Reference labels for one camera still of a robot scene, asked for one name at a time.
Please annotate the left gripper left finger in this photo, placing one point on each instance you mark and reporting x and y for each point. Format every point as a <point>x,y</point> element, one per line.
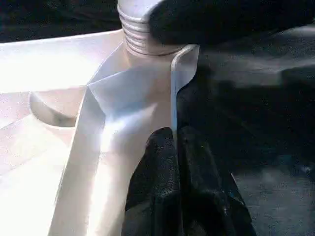
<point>155,191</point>

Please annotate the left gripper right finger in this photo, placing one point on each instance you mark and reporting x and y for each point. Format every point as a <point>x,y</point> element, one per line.
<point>206,196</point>

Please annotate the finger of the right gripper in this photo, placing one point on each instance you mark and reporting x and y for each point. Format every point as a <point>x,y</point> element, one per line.
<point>221,19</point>

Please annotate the white plastic table leg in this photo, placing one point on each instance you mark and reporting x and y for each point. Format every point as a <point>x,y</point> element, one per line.
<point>135,29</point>

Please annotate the white plastic table top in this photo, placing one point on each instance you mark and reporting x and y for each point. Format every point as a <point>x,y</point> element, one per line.
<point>74,108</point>

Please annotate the black plastic mat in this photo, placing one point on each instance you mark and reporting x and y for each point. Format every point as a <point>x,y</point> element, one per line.
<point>256,123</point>

